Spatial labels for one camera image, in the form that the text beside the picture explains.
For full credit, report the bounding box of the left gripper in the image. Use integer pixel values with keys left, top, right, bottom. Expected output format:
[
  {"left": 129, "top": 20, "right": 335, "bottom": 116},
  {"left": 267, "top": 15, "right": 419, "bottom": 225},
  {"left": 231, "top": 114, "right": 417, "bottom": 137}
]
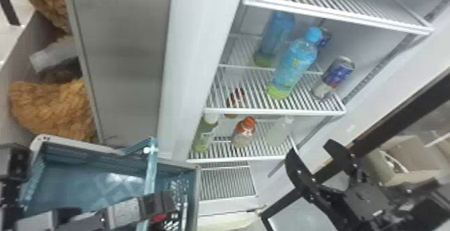
[{"left": 137, "top": 189, "right": 181, "bottom": 226}]

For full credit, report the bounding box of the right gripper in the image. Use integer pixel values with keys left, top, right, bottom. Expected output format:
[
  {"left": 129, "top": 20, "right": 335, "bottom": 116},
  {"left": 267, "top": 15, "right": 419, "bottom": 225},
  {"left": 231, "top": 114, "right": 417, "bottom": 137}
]
[{"left": 284, "top": 139, "right": 399, "bottom": 231}]

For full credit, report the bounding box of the clear bottle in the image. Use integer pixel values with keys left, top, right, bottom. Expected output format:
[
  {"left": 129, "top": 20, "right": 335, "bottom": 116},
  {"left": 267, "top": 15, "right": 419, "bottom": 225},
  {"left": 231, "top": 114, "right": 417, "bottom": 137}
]
[{"left": 265, "top": 114, "right": 295, "bottom": 147}]

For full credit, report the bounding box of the blue basket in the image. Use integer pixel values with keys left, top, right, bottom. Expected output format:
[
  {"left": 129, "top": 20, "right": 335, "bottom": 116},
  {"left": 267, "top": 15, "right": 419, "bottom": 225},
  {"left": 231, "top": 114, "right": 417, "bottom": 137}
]
[{"left": 19, "top": 135, "right": 202, "bottom": 231}]

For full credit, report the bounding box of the green bottle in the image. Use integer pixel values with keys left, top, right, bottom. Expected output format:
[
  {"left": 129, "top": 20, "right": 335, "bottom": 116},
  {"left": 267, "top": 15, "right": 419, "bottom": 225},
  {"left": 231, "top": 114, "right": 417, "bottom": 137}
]
[{"left": 192, "top": 114, "right": 220, "bottom": 153}]

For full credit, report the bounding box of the orange capped bottle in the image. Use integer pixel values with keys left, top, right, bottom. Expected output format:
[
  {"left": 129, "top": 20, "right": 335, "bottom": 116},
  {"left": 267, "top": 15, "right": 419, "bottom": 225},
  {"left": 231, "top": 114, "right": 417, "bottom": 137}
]
[{"left": 230, "top": 116, "right": 257, "bottom": 149}]

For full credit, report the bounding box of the blue can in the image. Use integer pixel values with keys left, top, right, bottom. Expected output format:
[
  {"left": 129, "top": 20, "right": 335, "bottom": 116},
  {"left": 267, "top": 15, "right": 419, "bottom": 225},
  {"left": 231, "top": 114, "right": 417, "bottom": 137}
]
[
  {"left": 311, "top": 55, "right": 356, "bottom": 100},
  {"left": 315, "top": 26, "right": 333, "bottom": 51}
]

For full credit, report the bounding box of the fridge door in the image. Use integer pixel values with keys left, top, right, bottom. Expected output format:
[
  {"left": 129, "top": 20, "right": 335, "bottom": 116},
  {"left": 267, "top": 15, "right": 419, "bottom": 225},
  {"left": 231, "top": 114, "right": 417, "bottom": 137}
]
[{"left": 259, "top": 73, "right": 450, "bottom": 231}]

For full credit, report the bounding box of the light blue bottle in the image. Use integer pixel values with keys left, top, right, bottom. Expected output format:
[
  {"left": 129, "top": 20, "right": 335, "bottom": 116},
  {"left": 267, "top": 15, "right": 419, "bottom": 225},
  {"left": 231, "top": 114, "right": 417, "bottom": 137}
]
[{"left": 267, "top": 26, "right": 324, "bottom": 100}]

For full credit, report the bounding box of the red can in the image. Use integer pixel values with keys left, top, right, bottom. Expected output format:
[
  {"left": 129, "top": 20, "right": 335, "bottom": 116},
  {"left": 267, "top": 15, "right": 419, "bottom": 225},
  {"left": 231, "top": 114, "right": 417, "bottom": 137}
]
[{"left": 224, "top": 88, "right": 247, "bottom": 119}]

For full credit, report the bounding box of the tall blue bottle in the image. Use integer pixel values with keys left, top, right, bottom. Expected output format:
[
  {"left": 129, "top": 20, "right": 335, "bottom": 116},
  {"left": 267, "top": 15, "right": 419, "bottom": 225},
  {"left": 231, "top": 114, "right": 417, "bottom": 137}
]
[{"left": 253, "top": 11, "right": 296, "bottom": 68}]

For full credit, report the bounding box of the white fridge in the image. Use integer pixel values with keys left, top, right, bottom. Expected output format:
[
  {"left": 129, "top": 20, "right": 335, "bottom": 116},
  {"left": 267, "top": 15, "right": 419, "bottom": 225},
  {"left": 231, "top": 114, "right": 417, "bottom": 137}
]
[{"left": 60, "top": 0, "right": 450, "bottom": 231}]

